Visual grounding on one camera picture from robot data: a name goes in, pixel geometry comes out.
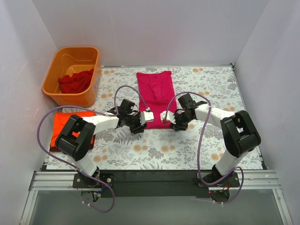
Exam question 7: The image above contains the floral patterned table mat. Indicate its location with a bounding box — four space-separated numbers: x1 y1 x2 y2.
46 66 268 171

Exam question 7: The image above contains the red t shirt in bin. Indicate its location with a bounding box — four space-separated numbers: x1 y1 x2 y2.
58 69 94 94

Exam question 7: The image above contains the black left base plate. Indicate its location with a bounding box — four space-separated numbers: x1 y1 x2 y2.
72 173 115 188

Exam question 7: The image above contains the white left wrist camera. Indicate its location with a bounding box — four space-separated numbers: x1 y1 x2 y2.
140 111 154 124

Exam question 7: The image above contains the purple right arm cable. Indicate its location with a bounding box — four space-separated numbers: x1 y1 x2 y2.
164 91 244 205

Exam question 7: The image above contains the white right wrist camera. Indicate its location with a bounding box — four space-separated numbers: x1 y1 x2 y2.
160 111 176 124

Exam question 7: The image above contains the aluminium frame rail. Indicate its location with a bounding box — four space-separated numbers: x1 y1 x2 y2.
30 170 281 190

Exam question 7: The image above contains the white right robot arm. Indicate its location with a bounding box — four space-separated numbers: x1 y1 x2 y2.
160 92 261 186

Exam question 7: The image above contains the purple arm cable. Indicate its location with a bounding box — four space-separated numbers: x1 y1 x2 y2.
164 91 244 205
37 85 150 213

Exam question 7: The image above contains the folded dark red t shirt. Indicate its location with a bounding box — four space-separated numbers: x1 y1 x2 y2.
50 135 96 152

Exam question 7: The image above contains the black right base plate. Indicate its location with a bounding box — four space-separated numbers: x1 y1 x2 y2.
192 172 240 188

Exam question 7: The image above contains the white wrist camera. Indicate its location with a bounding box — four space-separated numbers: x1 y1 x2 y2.
160 111 176 124
140 111 154 124

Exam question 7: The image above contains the folded orange t shirt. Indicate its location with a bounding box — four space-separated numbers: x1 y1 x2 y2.
50 111 96 152

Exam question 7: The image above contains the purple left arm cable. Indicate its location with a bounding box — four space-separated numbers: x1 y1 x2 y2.
37 85 150 213

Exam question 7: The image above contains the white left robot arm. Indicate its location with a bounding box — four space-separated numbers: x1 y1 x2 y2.
55 99 154 188

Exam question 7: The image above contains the orange plastic bin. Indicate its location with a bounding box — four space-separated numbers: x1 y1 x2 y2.
42 46 101 108

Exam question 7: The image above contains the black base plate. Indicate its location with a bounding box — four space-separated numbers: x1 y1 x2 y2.
72 173 115 188
192 172 240 188

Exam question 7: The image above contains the magenta t shirt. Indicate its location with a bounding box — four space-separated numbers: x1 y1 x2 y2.
136 71 177 129

